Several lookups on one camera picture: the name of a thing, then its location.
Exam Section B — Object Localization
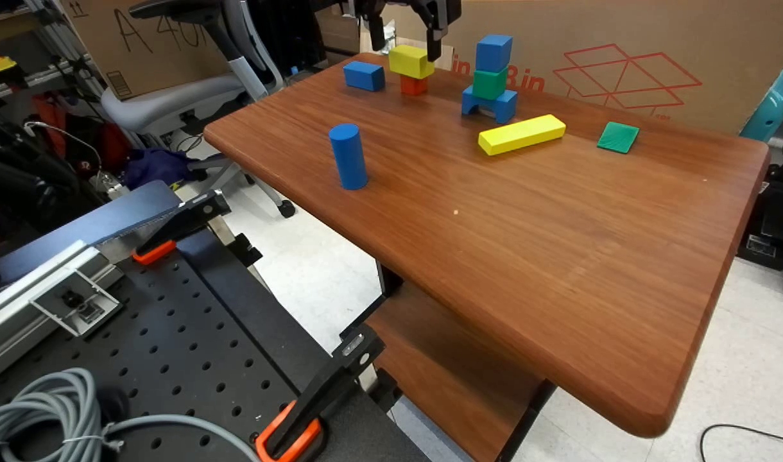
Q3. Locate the large cardboard panel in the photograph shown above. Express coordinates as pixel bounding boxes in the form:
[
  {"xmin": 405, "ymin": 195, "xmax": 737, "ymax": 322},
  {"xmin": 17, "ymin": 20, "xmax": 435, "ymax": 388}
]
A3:
[{"xmin": 436, "ymin": 0, "xmax": 783, "ymax": 133}]

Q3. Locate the orange block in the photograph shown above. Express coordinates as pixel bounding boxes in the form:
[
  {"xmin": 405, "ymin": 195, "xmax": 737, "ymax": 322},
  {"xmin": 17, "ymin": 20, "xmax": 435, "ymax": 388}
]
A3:
[{"xmin": 402, "ymin": 77, "xmax": 430, "ymax": 98}]

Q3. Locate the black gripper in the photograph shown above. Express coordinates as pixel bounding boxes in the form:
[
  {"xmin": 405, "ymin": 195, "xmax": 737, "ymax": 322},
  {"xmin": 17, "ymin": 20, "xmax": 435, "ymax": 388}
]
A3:
[{"xmin": 355, "ymin": 0, "xmax": 463, "ymax": 63}]

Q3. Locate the green cube block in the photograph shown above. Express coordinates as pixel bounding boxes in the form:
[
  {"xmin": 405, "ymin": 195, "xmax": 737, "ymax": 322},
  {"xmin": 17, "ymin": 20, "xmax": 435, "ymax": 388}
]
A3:
[{"xmin": 472, "ymin": 69, "xmax": 509, "ymax": 101}]

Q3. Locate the blue cylinder block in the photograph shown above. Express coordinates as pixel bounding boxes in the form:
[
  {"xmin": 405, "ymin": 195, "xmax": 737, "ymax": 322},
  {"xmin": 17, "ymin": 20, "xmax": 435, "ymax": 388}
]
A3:
[{"xmin": 330, "ymin": 124, "xmax": 367, "ymax": 190}]

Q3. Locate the blue rectangular block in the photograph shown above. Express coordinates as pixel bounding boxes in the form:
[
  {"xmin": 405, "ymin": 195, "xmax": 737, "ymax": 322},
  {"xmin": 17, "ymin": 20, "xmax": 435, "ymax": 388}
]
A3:
[{"xmin": 345, "ymin": 63, "xmax": 385, "ymax": 92}]

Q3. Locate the flat green block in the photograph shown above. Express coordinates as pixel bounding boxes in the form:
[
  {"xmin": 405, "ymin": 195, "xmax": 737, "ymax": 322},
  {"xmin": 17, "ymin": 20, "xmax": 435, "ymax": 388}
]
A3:
[{"xmin": 599, "ymin": 122, "xmax": 639, "ymax": 155}]

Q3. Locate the long yellow flat block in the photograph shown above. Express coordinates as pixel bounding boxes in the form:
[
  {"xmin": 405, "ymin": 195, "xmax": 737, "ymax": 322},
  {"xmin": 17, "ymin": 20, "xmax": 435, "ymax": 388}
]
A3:
[{"xmin": 479, "ymin": 113, "xmax": 567, "ymax": 156}]

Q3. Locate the aluminium extrusion rail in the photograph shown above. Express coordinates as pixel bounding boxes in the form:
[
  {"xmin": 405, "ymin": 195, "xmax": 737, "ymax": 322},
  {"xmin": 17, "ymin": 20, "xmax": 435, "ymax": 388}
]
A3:
[{"xmin": 0, "ymin": 242, "xmax": 124, "ymax": 376}]

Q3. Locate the grey coiled cable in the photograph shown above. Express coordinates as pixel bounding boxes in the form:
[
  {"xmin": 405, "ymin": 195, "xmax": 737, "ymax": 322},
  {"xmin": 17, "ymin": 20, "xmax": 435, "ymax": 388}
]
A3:
[{"xmin": 0, "ymin": 368, "xmax": 266, "ymax": 462}]

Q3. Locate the blue arch block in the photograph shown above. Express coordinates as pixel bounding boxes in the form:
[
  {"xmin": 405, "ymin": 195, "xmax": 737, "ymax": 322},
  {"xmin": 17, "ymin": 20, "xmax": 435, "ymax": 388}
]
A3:
[{"xmin": 463, "ymin": 87, "xmax": 520, "ymax": 124}]

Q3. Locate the black perforated board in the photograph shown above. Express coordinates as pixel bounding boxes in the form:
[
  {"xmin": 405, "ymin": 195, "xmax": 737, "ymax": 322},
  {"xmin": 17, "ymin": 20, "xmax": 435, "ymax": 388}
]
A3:
[{"xmin": 0, "ymin": 229, "xmax": 436, "ymax": 462}]

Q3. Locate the black orange clamp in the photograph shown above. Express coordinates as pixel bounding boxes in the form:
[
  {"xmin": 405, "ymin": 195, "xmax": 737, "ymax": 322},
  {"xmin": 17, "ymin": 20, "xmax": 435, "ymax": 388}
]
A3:
[
  {"xmin": 253, "ymin": 326, "xmax": 382, "ymax": 462},
  {"xmin": 131, "ymin": 190, "xmax": 232, "ymax": 267}
]

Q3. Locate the yellow rectangular block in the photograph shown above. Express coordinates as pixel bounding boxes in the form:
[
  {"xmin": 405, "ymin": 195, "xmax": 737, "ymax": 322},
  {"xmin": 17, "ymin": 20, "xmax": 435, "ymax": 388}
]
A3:
[{"xmin": 389, "ymin": 47, "xmax": 435, "ymax": 80}]

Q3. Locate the blue cube top block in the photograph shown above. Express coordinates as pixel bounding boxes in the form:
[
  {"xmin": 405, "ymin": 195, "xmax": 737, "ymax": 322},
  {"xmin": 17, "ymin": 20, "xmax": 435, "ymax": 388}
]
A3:
[{"xmin": 476, "ymin": 37, "xmax": 513, "ymax": 73}]

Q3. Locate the white office chair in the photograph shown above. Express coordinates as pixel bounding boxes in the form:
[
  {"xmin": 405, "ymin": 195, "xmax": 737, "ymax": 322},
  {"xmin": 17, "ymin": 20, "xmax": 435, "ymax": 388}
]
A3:
[{"xmin": 97, "ymin": 0, "xmax": 298, "ymax": 220}]

